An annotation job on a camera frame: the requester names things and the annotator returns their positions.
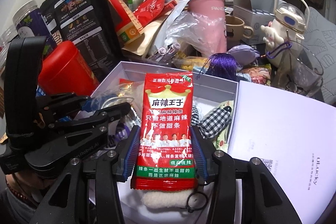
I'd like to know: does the black white gingham plush toy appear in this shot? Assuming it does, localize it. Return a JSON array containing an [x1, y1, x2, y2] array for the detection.
[[141, 106, 230, 209]]

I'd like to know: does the red spicy snack packet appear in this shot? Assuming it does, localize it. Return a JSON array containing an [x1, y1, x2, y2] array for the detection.
[[131, 72, 197, 192]]

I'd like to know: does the small green snack packet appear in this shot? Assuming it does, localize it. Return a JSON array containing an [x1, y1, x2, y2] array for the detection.
[[213, 100, 234, 153]]

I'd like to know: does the red cylindrical canister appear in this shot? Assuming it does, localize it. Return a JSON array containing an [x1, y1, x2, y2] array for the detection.
[[38, 41, 100, 96]]

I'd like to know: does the lavender gift box tray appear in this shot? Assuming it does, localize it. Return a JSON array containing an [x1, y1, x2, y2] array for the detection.
[[89, 61, 240, 224]]

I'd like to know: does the small orange red snack packet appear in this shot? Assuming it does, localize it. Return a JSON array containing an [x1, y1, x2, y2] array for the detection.
[[119, 79, 144, 94]]

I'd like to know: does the lavender gift box lid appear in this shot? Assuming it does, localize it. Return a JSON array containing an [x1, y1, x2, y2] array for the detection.
[[228, 81, 335, 223]]

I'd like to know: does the purple tassel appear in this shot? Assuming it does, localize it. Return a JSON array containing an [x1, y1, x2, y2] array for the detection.
[[198, 53, 240, 81]]

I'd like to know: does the purple label plastic bottle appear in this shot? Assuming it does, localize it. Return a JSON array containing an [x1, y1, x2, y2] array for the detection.
[[13, 0, 57, 57]]

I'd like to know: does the black standing food pouch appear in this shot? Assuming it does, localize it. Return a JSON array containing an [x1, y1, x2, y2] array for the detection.
[[40, 0, 124, 81]]

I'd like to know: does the clear glass mug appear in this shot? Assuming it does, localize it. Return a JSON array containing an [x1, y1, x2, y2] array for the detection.
[[271, 41, 323, 97]]

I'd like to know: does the beige ceramic mug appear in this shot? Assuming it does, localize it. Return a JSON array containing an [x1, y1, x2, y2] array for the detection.
[[226, 15, 253, 42]]

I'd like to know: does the pink paper cup stack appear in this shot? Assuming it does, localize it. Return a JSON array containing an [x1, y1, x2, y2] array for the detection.
[[188, 0, 227, 53]]

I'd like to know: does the red orange snack bag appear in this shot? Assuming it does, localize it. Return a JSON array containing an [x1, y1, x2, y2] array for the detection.
[[134, 0, 165, 27]]

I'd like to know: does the grey quilted sofa cushion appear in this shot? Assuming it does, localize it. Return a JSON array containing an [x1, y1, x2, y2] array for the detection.
[[303, 7, 336, 105]]

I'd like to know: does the white robot shaped kettle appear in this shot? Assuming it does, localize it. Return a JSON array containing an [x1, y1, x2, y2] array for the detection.
[[261, 0, 310, 68]]

